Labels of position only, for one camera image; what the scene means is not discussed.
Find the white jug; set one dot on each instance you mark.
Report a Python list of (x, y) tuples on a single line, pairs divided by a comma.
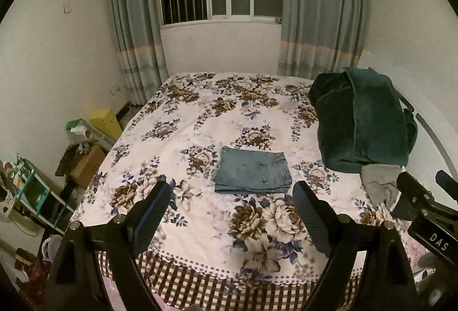
[(52, 248)]

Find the yellow box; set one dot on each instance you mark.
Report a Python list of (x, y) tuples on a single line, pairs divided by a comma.
[(105, 123)]

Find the bed with floral sheet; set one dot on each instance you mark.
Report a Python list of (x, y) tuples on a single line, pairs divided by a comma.
[(214, 118)]

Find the white wall switch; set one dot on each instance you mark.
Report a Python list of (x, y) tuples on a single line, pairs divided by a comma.
[(67, 7)]

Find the teal storage shelf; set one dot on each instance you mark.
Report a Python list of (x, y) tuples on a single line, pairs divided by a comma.
[(32, 189)]

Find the green and white bag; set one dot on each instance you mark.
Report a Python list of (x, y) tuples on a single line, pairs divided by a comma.
[(77, 128)]

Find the grey-blue striped curtain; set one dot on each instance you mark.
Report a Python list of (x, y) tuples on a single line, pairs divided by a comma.
[(132, 17), (322, 7)]

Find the white curved headboard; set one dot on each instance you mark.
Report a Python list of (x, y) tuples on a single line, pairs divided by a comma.
[(425, 100)]

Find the dark red cloth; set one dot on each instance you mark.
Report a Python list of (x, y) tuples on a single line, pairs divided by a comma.
[(35, 273)]

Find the dark green blanket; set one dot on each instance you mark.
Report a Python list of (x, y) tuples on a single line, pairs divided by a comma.
[(361, 121)]

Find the grey cloth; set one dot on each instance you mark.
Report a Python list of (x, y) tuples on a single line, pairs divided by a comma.
[(379, 184)]

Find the cardboard box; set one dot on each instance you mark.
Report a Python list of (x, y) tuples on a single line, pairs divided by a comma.
[(86, 164)]

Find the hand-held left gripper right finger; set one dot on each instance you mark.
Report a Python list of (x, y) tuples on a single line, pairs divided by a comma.
[(311, 214)]

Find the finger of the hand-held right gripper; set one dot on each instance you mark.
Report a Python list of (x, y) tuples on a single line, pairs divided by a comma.
[(411, 196), (449, 184)]

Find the blue denim pants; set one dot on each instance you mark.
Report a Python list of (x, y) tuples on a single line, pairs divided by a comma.
[(252, 169)]

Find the white wall socket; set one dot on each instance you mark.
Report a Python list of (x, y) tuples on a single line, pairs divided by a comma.
[(115, 89)]

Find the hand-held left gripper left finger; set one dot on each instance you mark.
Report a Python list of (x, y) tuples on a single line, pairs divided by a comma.
[(152, 216)]

